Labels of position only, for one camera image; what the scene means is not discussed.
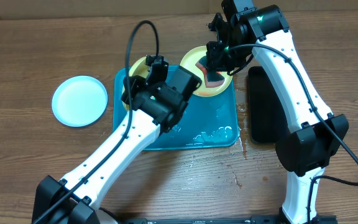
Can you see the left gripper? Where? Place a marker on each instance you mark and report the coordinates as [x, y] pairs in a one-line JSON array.
[[137, 85]]

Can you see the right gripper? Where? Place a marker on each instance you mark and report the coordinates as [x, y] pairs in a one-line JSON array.
[[218, 63]]

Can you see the green plate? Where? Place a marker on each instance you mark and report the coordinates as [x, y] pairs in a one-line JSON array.
[[189, 61], [139, 68]]

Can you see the orange sponge with green scourer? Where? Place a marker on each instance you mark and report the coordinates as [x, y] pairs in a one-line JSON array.
[[211, 79]]

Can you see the light blue round plate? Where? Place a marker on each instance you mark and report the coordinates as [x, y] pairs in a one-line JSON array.
[[79, 101]]

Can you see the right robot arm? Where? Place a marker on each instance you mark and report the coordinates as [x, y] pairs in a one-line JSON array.
[[314, 134]]

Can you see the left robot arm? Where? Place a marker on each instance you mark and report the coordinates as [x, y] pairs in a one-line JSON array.
[[77, 196]]

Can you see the teal plastic serving tray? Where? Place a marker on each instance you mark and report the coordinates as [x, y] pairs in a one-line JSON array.
[[200, 122]]

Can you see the black rectangular tray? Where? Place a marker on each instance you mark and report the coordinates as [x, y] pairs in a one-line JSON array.
[[267, 118]]

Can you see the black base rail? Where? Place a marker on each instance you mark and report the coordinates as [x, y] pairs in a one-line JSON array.
[[256, 219]]

